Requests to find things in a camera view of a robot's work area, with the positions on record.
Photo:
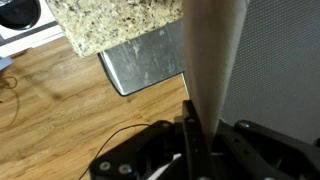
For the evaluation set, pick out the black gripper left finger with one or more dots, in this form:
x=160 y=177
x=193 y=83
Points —
x=180 y=146

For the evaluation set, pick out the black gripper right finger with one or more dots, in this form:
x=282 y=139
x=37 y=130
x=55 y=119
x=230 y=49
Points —
x=258 y=153

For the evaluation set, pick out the brown paper roll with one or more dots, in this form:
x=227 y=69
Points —
x=212 y=30

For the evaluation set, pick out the steel appliance panel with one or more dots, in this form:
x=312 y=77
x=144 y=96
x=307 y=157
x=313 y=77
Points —
x=145 y=60

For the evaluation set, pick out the black round pan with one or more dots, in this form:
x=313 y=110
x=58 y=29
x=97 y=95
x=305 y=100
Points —
x=20 y=14

